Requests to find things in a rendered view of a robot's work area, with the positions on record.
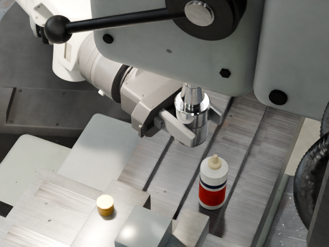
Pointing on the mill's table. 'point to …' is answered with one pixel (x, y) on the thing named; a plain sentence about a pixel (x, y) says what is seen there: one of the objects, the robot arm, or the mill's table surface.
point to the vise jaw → (105, 240)
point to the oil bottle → (213, 182)
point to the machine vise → (81, 216)
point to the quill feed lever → (56, 20)
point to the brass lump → (105, 205)
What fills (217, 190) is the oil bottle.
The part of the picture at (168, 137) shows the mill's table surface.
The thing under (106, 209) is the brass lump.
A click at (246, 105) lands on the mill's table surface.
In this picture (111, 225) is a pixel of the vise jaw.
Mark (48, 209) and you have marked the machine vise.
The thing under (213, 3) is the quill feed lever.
